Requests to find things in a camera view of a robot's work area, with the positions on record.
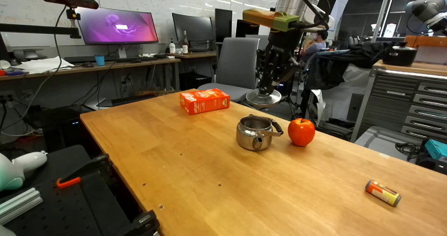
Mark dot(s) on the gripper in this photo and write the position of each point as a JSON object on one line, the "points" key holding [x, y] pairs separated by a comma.
{"points": [[283, 51]]}

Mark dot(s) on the silver lid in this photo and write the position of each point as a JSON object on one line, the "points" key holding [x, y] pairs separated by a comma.
{"points": [[263, 98]]}

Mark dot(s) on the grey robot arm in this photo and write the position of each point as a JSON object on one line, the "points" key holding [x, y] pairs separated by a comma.
{"points": [[427, 9]]}

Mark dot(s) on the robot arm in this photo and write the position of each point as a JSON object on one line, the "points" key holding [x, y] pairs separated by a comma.
{"points": [[297, 0]]}

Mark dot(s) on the silver kettle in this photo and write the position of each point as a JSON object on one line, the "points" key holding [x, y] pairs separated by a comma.
{"points": [[253, 134]]}

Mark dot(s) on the black pot with lid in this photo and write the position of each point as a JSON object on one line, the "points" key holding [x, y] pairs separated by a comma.
{"points": [[400, 54]]}

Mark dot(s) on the grey office chair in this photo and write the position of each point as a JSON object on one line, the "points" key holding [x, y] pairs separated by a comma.
{"points": [[237, 63]]}

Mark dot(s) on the person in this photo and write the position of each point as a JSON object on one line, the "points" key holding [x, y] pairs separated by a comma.
{"points": [[316, 44]]}

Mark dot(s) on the orange-red apple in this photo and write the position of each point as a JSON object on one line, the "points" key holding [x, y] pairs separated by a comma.
{"points": [[301, 133]]}

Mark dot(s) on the black cloth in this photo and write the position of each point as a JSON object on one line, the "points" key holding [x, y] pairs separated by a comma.
{"points": [[335, 63]]}

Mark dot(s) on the orange cardboard box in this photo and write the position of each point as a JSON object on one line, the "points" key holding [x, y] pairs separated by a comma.
{"points": [[206, 101]]}

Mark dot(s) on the black computer tower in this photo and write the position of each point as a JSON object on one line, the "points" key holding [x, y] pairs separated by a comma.
{"points": [[193, 80]]}

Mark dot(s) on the dark glass bottle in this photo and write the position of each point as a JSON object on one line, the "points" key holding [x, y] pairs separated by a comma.
{"points": [[185, 45]]}

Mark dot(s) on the row of dark monitors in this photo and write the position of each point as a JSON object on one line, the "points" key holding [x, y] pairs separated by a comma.
{"points": [[193, 28]]}

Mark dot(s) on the white bottle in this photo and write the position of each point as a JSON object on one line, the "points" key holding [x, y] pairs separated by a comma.
{"points": [[172, 47]]}

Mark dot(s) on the grey tool cabinet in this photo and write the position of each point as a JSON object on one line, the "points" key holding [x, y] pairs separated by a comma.
{"points": [[401, 100]]}

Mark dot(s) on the black keyboard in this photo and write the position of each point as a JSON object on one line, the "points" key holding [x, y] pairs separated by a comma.
{"points": [[136, 59]]}

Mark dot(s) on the orange and yellow can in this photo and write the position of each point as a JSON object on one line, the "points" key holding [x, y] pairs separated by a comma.
{"points": [[382, 193]]}

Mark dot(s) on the wooden desk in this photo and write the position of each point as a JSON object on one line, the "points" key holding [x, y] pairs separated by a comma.
{"points": [[115, 66]]}

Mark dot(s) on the monitor with purple screen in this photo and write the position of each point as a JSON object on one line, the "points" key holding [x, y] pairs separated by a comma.
{"points": [[117, 26]]}

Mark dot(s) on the blue cup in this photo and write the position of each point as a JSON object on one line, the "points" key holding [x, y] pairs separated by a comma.
{"points": [[100, 60]]}

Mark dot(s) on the teal box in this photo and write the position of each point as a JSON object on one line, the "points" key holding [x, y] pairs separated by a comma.
{"points": [[437, 148]]}

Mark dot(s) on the black computer mouse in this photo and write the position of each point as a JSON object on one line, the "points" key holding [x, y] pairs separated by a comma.
{"points": [[88, 64]]}

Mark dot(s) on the black table clamp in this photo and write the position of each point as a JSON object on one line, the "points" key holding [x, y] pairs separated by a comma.
{"points": [[141, 223]]}

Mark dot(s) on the heap of white papers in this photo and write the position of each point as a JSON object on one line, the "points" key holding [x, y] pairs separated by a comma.
{"points": [[42, 65]]}

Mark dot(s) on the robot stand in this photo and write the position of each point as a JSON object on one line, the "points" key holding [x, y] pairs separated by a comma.
{"points": [[63, 208]]}

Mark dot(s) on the aluminium profile bar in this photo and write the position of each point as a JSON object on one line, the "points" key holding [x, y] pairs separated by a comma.
{"points": [[19, 204]]}

